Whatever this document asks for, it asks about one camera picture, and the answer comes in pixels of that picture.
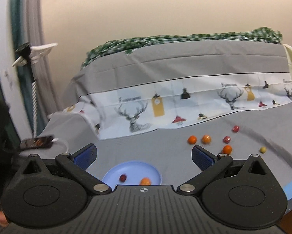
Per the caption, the bare orange tangerine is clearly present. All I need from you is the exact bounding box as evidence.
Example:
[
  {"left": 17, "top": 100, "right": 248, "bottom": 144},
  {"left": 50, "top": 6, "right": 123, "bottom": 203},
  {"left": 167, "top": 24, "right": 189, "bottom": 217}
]
[{"left": 187, "top": 135, "right": 197, "bottom": 145}]

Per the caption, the black phone holder stand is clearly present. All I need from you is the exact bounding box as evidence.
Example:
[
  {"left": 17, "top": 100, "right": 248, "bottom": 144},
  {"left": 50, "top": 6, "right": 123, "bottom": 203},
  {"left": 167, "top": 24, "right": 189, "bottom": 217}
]
[{"left": 13, "top": 42, "right": 58, "bottom": 138}]

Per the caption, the grey deer print sheet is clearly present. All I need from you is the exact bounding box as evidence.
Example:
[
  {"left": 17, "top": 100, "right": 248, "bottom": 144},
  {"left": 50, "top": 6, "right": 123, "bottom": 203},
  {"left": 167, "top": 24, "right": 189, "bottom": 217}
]
[{"left": 35, "top": 41, "right": 292, "bottom": 208}]

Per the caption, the dark red jujube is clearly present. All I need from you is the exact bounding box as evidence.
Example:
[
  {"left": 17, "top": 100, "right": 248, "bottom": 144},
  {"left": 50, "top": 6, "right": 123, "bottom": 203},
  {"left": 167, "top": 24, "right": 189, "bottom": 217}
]
[{"left": 119, "top": 174, "right": 127, "bottom": 182}]

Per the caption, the red fruit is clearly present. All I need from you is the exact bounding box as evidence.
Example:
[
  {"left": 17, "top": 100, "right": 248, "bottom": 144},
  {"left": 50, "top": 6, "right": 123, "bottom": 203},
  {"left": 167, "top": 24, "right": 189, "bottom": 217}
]
[
  {"left": 232, "top": 125, "right": 240, "bottom": 133},
  {"left": 223, "top": 136, "right": 231, "bottom": 144}
]

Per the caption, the person's left hand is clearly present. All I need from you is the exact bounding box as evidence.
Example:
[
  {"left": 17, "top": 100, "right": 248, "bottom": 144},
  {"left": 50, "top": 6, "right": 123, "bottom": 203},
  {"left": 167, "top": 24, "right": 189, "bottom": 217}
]
[{"left": 0, "top": 211, "right": 9, "bottom": 228}]

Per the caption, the small yellow fruit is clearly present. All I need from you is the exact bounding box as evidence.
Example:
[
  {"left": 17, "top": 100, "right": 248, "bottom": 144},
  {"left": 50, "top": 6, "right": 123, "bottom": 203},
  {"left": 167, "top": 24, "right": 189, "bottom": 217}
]
[{"left": 260, "top": 146, "right": 267, "bottom": 154}]

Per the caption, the green checkered cloth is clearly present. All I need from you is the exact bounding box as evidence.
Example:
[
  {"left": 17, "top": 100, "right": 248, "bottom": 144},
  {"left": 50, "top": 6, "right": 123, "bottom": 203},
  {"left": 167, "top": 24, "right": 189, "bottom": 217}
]
[{"left": 81, "top": 27, "right": 283, "bottom": 69}]

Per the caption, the plastic orange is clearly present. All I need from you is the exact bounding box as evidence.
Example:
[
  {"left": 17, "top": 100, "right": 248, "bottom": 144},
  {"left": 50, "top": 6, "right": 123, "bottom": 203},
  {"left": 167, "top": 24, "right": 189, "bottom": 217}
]
[{"left": 201, "top": 134, "right": 212, "bottom": 145}]

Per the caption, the black smartphone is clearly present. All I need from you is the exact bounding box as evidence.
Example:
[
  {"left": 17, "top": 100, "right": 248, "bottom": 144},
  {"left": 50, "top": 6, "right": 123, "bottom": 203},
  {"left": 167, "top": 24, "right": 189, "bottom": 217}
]
[{"left": 19, "top": 136, "right": 54, "bottom": 151}]

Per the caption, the blue round plate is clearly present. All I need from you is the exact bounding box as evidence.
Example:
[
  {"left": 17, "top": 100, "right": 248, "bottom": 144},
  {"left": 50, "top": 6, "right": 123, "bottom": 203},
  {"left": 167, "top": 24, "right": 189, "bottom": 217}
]
[{"left": 103, "top": 161, "right": 162, "bottom": 189}]

